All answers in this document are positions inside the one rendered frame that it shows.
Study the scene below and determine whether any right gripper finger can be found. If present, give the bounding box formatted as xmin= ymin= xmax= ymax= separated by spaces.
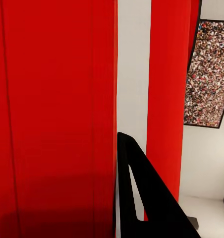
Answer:
xmin=117 ymin=132 xmax=201 ymax=238

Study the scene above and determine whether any radio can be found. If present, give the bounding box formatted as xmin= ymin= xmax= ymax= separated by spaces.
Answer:
xmin=0 ymin=0 xmax=202 ymax=238

